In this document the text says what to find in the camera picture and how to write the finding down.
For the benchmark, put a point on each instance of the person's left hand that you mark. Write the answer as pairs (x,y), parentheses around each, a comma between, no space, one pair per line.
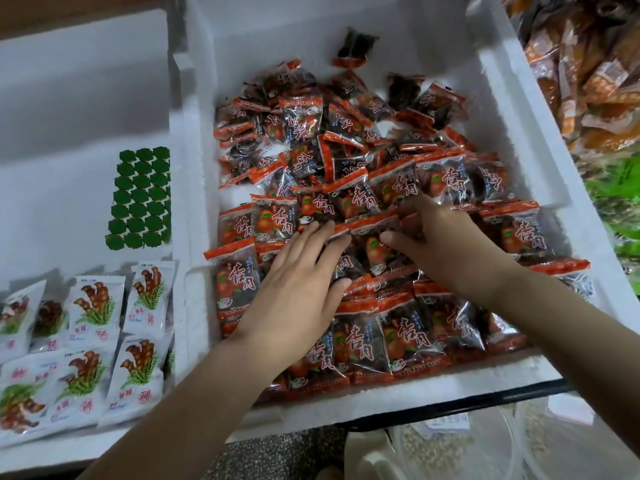
(295,300)

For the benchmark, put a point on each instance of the person's right hand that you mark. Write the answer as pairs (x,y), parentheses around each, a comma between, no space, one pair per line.
(450,245)

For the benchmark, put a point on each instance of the pile of dark red packets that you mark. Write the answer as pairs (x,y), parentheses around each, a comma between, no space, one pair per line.
(330,125)

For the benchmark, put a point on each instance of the pile of green packets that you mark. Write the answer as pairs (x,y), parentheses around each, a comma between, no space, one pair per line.
(620,215)

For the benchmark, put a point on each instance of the pile of brown packets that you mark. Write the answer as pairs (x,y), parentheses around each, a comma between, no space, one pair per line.
(580,65)

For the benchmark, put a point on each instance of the pile of white printed packets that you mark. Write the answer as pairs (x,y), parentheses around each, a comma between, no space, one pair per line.
(75,360)

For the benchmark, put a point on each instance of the person's right forearm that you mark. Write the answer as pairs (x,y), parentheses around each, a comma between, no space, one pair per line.
(575,345)

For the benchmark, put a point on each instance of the person's left forearm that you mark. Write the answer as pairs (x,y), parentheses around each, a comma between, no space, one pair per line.
(180,420)

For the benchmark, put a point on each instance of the person's beige trousers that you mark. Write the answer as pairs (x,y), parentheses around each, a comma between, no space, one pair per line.
(370,465)

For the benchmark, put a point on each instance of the green leaf-pattern sheet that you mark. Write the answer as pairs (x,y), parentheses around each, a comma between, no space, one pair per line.
(140,197)

